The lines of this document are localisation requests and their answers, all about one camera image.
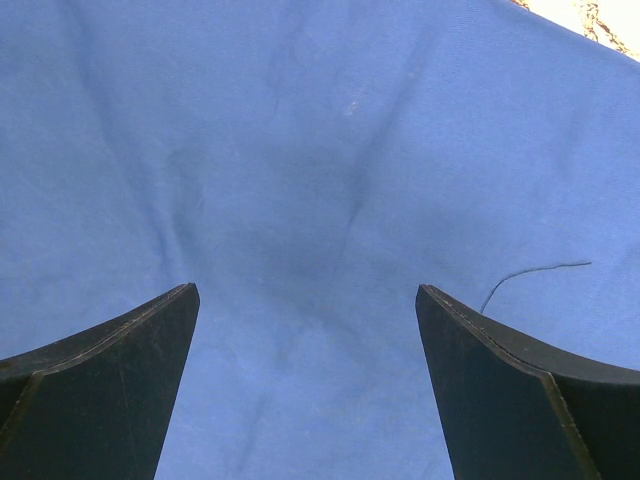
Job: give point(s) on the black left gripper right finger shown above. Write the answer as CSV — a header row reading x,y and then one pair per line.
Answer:
x,y
514,407

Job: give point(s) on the blue surgical drape cloth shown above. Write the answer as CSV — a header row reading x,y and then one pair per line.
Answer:
x,y
308,165

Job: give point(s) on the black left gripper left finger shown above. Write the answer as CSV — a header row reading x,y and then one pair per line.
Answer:
x,y
98,404

